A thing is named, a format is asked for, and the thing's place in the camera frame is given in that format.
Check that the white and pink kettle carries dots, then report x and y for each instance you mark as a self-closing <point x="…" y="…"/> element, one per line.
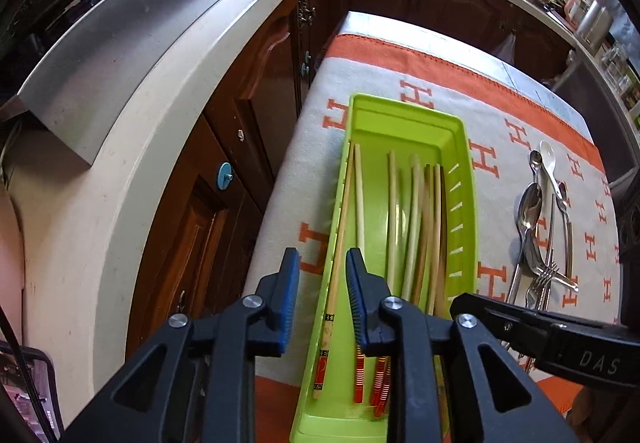
<point x="574" y="10"/>

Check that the stainless steel stove guard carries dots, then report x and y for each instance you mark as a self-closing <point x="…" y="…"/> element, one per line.
<point x="150" y="23"/>

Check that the glass pitcher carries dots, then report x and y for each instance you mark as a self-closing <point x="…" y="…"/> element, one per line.
<point x="615" y="65"/>

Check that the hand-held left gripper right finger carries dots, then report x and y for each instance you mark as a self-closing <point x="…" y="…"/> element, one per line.
<point x="356" y="293"/>

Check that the steel kettle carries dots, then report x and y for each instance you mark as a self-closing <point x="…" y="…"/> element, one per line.
<point x="595" y="23"/>

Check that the pile of wooden chopsticks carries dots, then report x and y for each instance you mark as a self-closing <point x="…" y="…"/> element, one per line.
<point x="395" y="223"/>

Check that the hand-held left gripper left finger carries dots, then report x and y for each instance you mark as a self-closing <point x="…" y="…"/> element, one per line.
<point x="289" y="293"/>

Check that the green plastic tray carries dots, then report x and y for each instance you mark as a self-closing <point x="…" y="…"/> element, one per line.
<point x="380" y="133"/>

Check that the small metal spoon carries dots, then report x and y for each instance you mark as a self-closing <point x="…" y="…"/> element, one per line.
<point x="535" y="160"/>

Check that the pale bamboo chopstick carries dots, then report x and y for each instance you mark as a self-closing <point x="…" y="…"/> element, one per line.
<point x="334" y="283"/>

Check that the metal fork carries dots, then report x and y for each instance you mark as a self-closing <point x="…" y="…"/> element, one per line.
<point x="542" y="273"/>

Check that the orange patterned blanket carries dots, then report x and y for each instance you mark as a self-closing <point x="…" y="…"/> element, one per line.
<point x="500" y="223"/>

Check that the stainless steel cabinet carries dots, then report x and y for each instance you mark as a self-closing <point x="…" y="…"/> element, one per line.
<point x="590" y="113"/>

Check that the blue cabinet knob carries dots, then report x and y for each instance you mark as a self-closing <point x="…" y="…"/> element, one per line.
<point x="225" y="175"/>

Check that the hanging plastic bag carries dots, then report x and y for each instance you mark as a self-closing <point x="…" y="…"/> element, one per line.
<point x="506" y="50"/>

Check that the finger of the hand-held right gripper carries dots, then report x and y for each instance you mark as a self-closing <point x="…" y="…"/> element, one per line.
<point x="500" y="323"/>

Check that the smartphone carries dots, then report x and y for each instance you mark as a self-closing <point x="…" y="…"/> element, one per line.
<point x="30" y="398"/>

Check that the white ceramic spoon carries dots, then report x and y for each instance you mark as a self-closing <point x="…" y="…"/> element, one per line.
<point x="547" y="155"/>

